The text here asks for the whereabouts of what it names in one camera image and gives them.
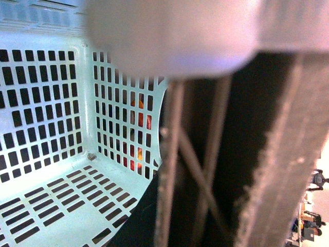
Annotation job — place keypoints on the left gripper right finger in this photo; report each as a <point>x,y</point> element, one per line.
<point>239,152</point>

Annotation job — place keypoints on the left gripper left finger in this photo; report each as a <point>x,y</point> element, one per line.
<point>175,39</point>

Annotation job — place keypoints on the light teal plastic basket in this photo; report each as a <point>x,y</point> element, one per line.
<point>65,113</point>

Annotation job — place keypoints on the red orange mango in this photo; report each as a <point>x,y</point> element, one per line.
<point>136,153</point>

